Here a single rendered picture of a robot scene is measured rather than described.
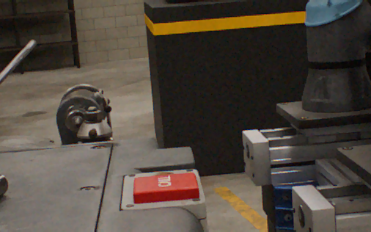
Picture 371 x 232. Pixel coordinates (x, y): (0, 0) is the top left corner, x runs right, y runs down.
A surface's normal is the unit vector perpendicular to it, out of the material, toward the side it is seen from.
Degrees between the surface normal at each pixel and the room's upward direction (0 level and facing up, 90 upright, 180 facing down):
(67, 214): 0
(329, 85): 72
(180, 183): 0
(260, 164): 90
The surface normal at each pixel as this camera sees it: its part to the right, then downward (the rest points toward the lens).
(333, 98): -0.31, -0.12
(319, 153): 0.09, 0.16
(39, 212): -0.08, -0.98
